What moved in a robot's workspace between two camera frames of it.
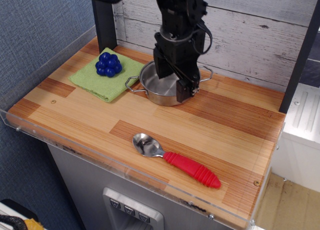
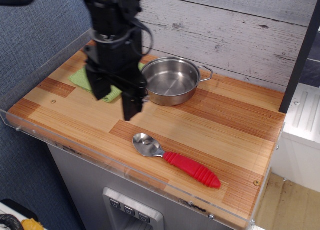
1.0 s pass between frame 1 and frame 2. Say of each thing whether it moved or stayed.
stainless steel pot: stayed
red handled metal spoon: stayed
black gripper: moved
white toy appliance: stayed
